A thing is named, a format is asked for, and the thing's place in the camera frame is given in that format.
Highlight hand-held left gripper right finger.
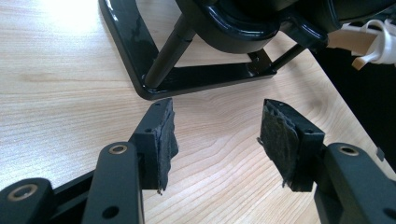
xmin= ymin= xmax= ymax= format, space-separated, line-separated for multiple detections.
xmin=256 ymin=98 xmax=327 ymax=193

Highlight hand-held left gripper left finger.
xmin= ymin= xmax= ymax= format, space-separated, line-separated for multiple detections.
xmin=129 ymin=97 xmax=180 ymax=196

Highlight red and black shoe rack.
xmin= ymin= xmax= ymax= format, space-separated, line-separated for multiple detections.
xmin=98 ymin=0 xmax=330 ymax=101

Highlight white jewelled sandal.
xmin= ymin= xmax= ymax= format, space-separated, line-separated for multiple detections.
xmin=326 ymin=18 xmax=396 ymax=71

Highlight grey tape strip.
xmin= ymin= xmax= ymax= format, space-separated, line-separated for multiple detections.
xmin=375 ymin=147 xmax=387 ymax=162

